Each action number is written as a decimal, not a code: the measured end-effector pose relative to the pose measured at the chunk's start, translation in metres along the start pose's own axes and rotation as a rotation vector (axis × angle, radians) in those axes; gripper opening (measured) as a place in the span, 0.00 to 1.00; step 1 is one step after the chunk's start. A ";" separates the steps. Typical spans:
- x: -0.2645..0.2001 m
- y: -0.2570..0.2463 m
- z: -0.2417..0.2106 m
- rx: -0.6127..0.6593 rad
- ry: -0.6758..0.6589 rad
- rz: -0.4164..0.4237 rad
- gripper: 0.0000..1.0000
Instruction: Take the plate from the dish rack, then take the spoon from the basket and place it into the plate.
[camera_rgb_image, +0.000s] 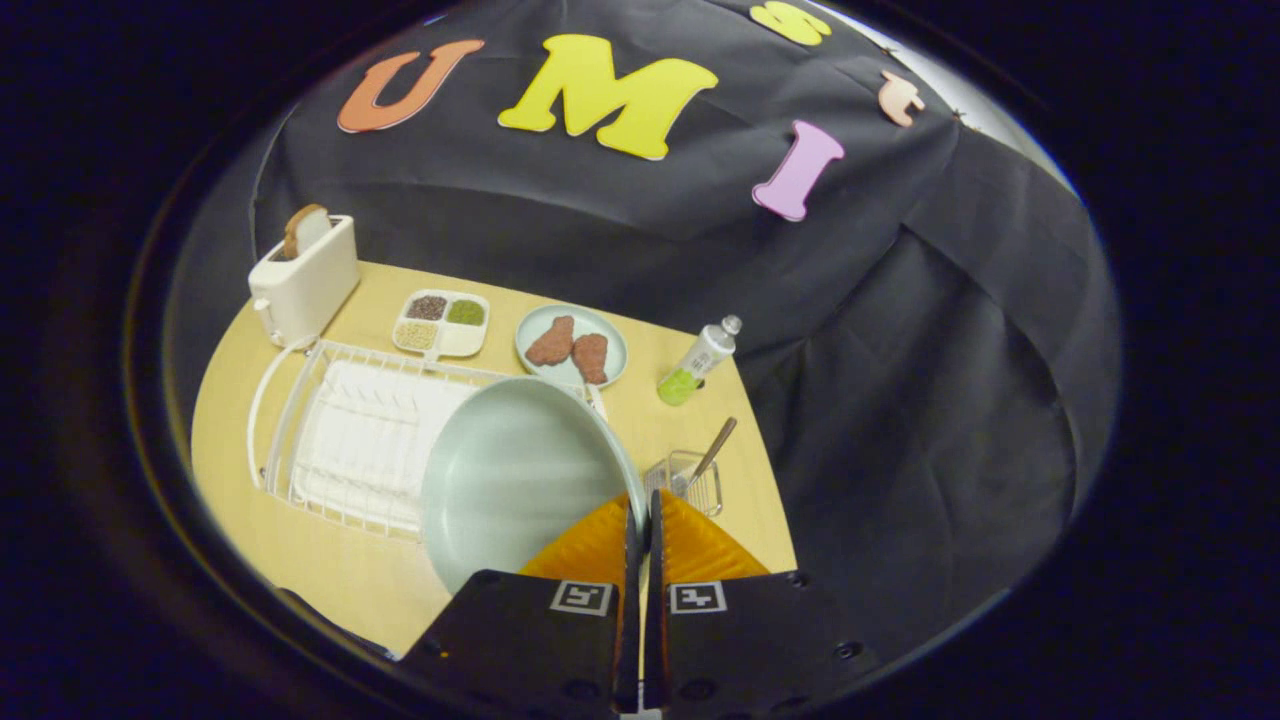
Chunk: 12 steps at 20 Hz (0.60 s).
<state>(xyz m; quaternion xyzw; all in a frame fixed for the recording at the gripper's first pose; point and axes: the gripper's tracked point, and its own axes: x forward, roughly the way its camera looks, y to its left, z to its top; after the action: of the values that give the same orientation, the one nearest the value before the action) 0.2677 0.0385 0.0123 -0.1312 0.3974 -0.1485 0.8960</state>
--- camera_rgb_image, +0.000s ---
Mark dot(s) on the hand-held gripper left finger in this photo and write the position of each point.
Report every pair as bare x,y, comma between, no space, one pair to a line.
530,640

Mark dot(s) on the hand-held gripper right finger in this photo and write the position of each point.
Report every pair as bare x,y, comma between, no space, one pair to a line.
750,640

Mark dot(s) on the pale green plate with meat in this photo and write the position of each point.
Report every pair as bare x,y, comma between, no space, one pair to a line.
605,330

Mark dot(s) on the green tea bottle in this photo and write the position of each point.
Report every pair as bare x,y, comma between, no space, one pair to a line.
695,362

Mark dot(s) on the brown meat piece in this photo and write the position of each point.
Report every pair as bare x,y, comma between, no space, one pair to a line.
591,358
550,342

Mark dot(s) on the white divided condiment tray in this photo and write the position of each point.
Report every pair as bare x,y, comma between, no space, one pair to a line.
462,338

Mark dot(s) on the white toaster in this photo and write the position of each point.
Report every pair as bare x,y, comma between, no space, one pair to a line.
305,290

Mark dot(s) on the bread slice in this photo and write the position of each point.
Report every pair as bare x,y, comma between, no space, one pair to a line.
305,230

